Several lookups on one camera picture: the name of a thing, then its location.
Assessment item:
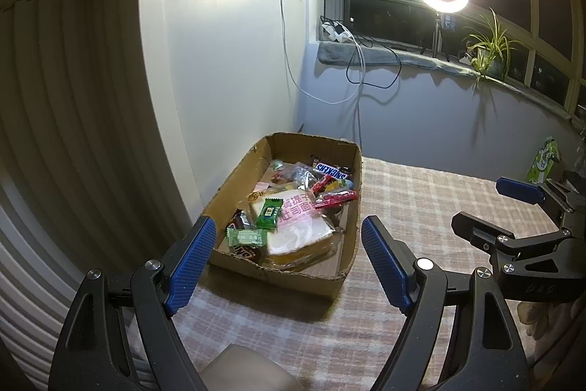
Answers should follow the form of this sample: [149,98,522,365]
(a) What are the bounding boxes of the grey windowsill cloth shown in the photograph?
[317,40,573,117]

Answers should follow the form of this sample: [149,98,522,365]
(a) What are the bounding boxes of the white power strip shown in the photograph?
[319,21,353,44]

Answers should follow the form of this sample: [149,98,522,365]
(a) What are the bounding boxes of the cardboard box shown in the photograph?
[207,132,363,299]

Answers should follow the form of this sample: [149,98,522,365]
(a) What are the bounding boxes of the large brown chocolate bar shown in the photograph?
[312,159,354,183]

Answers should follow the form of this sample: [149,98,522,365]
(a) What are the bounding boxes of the beige cloth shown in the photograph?
[198,343,303,391]

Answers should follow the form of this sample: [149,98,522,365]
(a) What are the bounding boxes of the black light stand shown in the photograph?
[420,13,452,62]

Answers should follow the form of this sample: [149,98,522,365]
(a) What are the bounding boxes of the clear bag of dark snacks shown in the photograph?
[286,162,321,190]

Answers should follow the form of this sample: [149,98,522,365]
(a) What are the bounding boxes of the thin white cable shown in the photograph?
[277,0,362,104]

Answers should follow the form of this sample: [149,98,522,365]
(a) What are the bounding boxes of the dark green packet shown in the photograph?
[255,199,282,231]

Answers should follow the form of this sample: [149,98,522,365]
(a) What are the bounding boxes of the light green packet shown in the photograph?
[226,228,268,247]

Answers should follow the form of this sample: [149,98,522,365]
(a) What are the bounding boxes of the potted spider plant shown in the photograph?
[460,8,523,87]

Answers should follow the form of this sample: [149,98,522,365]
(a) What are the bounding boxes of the bread packet with pink print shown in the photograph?
[249,187,344,273]

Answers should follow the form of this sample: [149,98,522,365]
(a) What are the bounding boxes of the white cabinet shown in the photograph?
[137,0,328,231]

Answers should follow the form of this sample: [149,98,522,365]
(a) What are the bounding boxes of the red stick packet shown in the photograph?
[311,175,335,195]

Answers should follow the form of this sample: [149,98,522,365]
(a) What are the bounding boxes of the small dark chocolate packet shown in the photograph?
[231,244,266,263]

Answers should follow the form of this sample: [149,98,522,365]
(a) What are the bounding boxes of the red snack packet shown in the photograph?
[314,189,359,209]

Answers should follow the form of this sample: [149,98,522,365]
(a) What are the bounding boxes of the white ribbed panel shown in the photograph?
[0,0,202,391]

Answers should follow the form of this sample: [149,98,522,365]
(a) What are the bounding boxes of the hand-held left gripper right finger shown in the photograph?
[361,214,534,391]

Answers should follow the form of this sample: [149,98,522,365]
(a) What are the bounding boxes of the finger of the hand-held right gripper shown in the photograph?
[497,177,571,213]
[451,211,575,263]

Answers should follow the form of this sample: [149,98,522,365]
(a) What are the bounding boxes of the grey cable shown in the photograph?
[355,43,364,147]

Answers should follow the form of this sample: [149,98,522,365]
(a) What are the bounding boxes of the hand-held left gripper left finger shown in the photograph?
[48,214,217,391]

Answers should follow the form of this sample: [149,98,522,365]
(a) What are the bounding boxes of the cream cloth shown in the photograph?
[516,302,586,357]

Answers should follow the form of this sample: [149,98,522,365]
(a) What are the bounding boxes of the black cable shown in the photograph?
[345,36,404,89]

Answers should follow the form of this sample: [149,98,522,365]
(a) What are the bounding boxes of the green white carton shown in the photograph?
[526,136,561,185]

